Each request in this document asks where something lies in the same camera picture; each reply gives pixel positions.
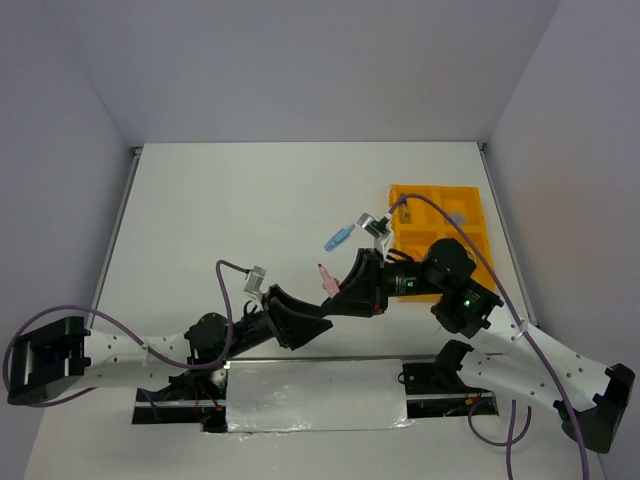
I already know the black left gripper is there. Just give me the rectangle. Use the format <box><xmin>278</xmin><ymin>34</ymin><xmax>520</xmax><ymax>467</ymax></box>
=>
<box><xmin>222</xmin><ymin>283</ymin><xmax>332</xmax><ymax>358</ymax></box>

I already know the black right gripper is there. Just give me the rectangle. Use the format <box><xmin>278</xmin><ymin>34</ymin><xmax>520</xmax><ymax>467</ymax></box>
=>
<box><xmin>320</xmin><ymin>247</ymin><xmax>446</xmax><ymax>316</ymax></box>

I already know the pink highlighter marker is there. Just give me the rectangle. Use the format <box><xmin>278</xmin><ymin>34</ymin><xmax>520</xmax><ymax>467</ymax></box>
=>
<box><xmin>317</xmin><ymin>263</ymin><xmax>340</xmax><ymax>298</ymax></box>

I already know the clear round pin container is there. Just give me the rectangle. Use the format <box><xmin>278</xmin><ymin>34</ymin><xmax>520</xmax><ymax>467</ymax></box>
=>
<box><xmin>449</xmin><ymin>212</ymin><xmax>469</xmax><ymax>225</ymax></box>

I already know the orange highlighter marker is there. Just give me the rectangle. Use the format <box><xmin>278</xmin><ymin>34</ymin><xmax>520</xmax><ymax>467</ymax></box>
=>
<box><xmin>408</xmin><ymin>246</ymin><xmax>426</xmax><ymax>258</ymax></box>

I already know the small blue-capped glue bottle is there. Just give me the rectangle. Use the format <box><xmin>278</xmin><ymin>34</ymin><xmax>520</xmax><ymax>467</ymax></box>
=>
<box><xmin>397</xmin><ymin>198</ymin><xmax>412</xmax><ymax>224</ymax></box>

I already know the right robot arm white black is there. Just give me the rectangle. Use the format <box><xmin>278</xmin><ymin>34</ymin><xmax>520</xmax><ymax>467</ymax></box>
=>
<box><xmin>320</xmin><ymin>238</ymin><xmax>635</xmax><ymax>453</ymax></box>

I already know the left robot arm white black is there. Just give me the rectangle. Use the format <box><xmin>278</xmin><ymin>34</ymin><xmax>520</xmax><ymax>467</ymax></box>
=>
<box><xmin>3</xmin><ymin>298</ymin><xmax>333</xmax><ymax>407</ymax></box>

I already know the blue highlighter marker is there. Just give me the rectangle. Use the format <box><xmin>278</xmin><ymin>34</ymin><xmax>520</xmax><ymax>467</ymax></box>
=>
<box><xmin>324</xmin><ymin>224</ymin><xmax>355</xmax><ymax>252</ymax></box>

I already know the silver foil sheet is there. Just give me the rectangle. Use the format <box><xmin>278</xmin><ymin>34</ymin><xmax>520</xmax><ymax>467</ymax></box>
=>
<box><xmin>226</xmin><ymin>359</ymin><xmax>411</xmax><ymax>433</ymax></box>

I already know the yellow four-compartment tray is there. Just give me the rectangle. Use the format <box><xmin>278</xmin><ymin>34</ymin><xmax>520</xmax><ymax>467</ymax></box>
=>
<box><xmin>388</xmin><ymin>184</ymin><xmax>498</xmax><ymax>303</ymax></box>

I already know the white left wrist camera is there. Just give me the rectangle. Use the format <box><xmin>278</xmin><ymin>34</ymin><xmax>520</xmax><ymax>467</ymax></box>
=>
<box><xmin>244</xmin><ymin>266</ymin><xmax>266</xmax><ymax>303</ymax></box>

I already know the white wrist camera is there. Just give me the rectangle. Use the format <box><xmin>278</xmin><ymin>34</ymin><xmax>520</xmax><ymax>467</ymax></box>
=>
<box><xmin>244</xmin><ymin>266</ymin><xmax>266</xmax><ymax>303</ymax></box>
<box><xmin>357</xmin><ymin>212</ymin><xmax>395</xmax><ymax>257</ymax></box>

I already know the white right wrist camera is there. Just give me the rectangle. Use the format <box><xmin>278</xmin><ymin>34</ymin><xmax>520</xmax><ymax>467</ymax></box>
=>
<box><xmin>357</xmin><ymin>212</ymin><xmax>395</xmax><ymax>257</ymax></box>

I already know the black base rail with wiring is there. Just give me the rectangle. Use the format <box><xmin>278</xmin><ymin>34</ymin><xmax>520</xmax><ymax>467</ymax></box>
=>
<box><xmin>131</xmin><ymin>358</ymin><xmax>498</xmax><ymax>434</ymax></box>

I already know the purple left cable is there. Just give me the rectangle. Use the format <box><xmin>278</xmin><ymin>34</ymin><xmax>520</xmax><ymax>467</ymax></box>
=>
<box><xmin>2</xmin><ymin>259</ymin><xmax>251</xmax><ymax>409</ymax></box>

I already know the purple cable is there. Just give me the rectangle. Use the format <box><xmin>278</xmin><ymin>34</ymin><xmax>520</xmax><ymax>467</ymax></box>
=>
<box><xmin>2</xmin><ymin>259</ymin><xmax>251</xmax><ymax>409</ymax></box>
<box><xmin>384</xmin><ymin>193</ymin><xmax>591</xmax><ymax>480</ymax></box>

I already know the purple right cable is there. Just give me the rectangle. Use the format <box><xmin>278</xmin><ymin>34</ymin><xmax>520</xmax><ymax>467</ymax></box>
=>
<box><xmin>384</xmin><ymin>193</ymin><xmax>591</xmax><ymax>480</ymax></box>

